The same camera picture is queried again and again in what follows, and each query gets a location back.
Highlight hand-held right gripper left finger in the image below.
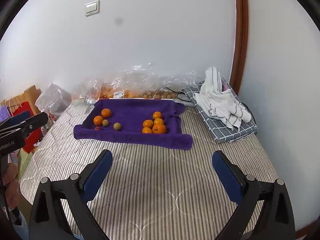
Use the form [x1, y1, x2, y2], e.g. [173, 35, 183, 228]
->
[29, 149, 113, 240]

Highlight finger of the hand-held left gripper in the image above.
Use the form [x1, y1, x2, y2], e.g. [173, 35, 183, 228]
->
[0, 110, 32, 130]
[15, 112, 48, 137]

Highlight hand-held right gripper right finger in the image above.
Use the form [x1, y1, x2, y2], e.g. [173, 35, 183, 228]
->
[212, 150, 297, 240]

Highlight purple towel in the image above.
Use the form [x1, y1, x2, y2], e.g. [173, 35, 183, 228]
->
[73, 99, 194, 151]

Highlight person's left forearm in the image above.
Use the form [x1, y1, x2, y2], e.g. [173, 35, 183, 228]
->
[11, 211, 30, 240]

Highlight person's left hand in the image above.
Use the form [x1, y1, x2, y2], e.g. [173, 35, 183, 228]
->
[2, 164, 20, 208]

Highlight purple paper bag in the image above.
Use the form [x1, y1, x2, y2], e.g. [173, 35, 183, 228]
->
[0, 106, 12, 120]

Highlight red paper bag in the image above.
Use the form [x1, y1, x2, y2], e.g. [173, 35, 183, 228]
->
[4, 96, 43, 154]

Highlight pale yellow cloth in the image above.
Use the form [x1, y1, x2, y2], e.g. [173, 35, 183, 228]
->
[15, 150, 34, 178]

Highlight grey translucent plastic bag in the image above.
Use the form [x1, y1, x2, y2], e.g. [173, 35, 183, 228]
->
[35, 83, 72, 119]

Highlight grey checked folded sheet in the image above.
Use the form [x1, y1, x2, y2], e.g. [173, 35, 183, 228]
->
[181, 78, 258, 143]

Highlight small crumpled clear plastic bag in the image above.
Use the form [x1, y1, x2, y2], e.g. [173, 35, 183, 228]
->
[71, 78, 103, 105]

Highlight white striped towel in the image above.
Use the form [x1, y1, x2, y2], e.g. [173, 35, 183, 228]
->
[192, 66, 252, 130]

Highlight clear plastic bag of oranges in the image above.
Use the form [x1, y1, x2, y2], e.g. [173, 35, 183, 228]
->
[100, 66, 160, 98]

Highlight wooden furniture frame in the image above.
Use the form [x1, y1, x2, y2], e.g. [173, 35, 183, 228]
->
[0, 85, 42, 115]

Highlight black cable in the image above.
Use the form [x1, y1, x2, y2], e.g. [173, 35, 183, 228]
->
[241, 102, 255, 123]
[165, 87, 193, 102]

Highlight white light switch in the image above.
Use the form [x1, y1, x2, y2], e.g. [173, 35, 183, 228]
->
[84, 0, 100, 17]

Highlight brown wooden door frame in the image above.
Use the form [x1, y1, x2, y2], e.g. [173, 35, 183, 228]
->
[229, 0, 249, 95]

